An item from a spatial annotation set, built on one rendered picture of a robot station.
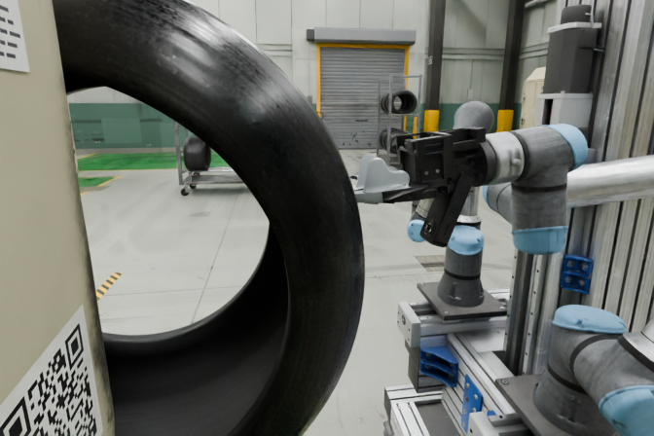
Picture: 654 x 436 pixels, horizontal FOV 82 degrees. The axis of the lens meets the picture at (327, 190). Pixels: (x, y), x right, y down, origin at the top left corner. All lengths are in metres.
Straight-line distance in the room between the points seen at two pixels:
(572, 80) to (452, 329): 0.81
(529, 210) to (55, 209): 0.58
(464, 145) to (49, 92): 0.47
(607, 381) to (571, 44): 0.69
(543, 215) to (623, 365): 0.30
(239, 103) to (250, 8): 11.53
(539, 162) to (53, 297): 0.56
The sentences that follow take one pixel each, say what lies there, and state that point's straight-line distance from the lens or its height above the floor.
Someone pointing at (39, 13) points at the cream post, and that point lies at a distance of 0.21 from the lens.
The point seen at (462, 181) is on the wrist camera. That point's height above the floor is 1.25.
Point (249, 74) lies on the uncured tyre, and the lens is 0.32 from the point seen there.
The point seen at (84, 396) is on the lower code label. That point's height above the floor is 1.22.
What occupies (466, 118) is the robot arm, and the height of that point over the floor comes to 1.31.
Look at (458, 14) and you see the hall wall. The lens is 13.13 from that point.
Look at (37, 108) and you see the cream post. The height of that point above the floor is 1.35.
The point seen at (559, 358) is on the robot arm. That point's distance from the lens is 0.95.
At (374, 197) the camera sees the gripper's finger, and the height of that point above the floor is 1.23.
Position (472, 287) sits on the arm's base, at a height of 0.78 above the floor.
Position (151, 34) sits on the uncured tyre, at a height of 1.40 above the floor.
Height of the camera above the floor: 1.35
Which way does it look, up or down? 13 degrees down
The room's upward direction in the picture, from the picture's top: straight up
